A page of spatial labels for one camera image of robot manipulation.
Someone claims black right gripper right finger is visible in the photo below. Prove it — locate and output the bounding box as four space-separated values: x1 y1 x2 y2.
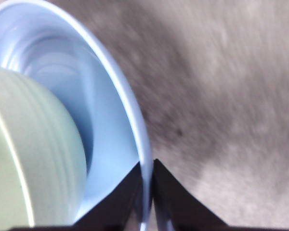
153 158 230 227

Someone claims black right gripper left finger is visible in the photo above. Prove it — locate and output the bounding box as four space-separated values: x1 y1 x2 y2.
71 161 144 227

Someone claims green ribbed bowl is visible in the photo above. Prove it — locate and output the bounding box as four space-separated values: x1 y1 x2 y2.
0 64 88 228

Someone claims blue round plate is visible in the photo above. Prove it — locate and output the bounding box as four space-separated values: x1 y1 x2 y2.
0 0 174 231

